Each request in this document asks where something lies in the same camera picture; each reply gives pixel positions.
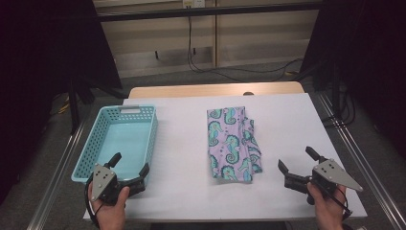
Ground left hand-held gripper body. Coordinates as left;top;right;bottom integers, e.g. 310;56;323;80
85;162;147;206

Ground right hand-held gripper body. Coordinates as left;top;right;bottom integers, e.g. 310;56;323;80
283;158;364;206

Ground light blue plastic basket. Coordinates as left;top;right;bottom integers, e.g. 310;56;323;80
70;104;159;185

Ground purple seahorse print cloth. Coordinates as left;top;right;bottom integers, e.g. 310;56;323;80
206;105;263;184

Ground person's left hand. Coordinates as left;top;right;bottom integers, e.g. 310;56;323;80
87;184;130;230

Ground person's right hand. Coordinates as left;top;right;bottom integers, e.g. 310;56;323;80
306;182;348;230

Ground white table sheet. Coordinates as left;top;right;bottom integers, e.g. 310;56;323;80
83;92;368;222

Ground black metal stand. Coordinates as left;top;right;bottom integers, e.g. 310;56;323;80
330;61;342;120
68;75;81;134

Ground wooden table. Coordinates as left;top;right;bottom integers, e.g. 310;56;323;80
128;80;305;100

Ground black curtain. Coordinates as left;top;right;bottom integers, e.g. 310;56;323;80
299;0;406;161
0;0;124;205

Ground beige cabinet counter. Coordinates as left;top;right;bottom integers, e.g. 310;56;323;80
92;0;324;80

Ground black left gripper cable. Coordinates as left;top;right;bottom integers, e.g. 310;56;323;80
83;173;104;228

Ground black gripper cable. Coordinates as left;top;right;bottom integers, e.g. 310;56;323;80
314;180;353;221
83;173;104;228

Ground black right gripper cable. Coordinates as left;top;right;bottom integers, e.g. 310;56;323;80
314;180;353;221

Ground aluminium floor rail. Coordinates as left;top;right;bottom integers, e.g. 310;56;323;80
26;119;88;230
318;92;406;230

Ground black floor cables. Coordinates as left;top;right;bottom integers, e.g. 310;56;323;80
321;90;356;129

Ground yellow cable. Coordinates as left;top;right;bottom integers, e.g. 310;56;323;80
56;95;71;115

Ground black socket cable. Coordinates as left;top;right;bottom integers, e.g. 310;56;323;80
187;5;305;82

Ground white wall socket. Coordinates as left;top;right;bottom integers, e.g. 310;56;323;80
182;0;206;9

